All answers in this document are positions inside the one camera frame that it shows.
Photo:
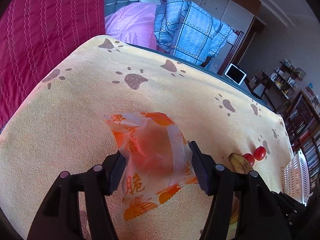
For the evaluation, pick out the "pink dotted bedding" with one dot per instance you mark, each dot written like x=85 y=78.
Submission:
x=132 y=22

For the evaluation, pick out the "spotted yellow banana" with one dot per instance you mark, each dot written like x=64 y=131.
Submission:
x=240 y=163

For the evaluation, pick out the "blue patterned quilt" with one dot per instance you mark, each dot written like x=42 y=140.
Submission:
x=190 y=35

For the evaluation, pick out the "orange printed snack packet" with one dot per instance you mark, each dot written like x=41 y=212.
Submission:
x=152 y=145

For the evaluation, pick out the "white plastic basket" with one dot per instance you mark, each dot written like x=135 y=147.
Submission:
x=296 y=177

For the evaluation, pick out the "white pillow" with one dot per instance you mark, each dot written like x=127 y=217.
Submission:
x=150 y=0

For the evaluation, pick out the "yellow paw print towel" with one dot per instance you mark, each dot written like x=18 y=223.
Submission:
x=100 y=92

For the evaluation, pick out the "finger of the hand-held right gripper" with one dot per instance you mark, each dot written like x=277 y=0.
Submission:
x=287 y=205

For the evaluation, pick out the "small cluttered shelf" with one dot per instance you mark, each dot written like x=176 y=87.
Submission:
x=282 y=80

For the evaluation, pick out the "red cherry tomato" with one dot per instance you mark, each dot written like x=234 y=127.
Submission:
x=260 y=153
x=248 y=158

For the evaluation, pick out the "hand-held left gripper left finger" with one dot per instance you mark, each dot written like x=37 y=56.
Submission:
x=115 y=173

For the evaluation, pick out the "wooden chair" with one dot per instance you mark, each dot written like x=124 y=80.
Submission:
x=232 y=47

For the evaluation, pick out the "dark bookshelf with books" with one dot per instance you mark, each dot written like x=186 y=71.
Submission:
x=305 y=130

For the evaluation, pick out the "red quilted blanket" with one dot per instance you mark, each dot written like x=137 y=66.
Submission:
x=50 y=30

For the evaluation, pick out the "white tablet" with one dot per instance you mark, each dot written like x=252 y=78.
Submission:
x=235 y=73

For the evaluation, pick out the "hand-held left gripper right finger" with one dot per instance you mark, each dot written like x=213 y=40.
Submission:
x=201 y=171

